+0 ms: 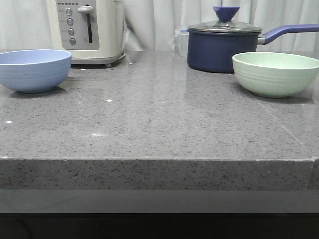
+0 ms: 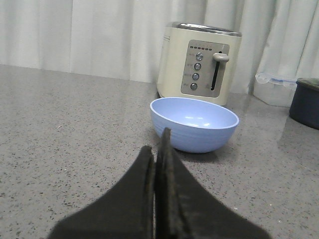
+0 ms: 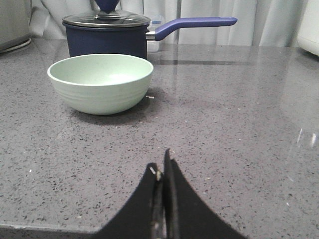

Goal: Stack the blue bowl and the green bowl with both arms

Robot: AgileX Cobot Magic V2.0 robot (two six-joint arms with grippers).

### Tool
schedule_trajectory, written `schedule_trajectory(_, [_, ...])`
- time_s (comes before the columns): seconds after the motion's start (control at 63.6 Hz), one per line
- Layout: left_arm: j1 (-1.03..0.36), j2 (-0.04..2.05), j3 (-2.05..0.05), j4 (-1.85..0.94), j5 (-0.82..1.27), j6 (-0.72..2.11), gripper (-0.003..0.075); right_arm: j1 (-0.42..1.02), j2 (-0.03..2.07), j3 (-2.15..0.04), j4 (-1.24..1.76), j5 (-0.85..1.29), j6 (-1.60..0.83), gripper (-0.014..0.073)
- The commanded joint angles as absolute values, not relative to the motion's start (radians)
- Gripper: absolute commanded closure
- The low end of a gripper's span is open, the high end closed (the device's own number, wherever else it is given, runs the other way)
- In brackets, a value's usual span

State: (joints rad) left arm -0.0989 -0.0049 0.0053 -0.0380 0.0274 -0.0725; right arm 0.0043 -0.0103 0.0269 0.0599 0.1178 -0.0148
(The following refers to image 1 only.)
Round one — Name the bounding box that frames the cream toaster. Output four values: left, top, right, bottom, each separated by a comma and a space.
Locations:
46, 0, 125, 67

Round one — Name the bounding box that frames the glass pot lid blue knob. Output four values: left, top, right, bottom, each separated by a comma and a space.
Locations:
187, 6, 262, 33

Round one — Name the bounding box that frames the blue bowl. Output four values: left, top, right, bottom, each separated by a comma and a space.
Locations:
0, 49, 72, 93

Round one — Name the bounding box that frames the green bowl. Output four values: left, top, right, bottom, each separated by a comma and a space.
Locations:
232, 52, 319, 98

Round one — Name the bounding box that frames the clear plastic container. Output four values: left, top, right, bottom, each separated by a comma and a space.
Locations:
175, 27, 189, 57

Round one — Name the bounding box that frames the dark blue saucepan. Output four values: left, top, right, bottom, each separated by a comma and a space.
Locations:
187, 24, 319, 73

